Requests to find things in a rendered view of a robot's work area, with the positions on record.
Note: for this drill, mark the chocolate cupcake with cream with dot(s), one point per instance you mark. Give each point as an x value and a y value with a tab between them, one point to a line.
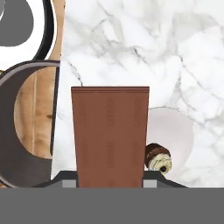
157	159

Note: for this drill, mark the brown chocolate bar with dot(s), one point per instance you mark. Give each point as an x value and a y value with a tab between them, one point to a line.
110	137

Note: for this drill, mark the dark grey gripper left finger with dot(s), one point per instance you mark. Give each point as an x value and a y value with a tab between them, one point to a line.
66	178

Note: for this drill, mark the white round plate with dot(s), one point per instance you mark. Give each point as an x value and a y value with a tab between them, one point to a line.
175	131

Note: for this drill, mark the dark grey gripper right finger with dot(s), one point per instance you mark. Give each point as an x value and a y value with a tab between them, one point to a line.
151	178

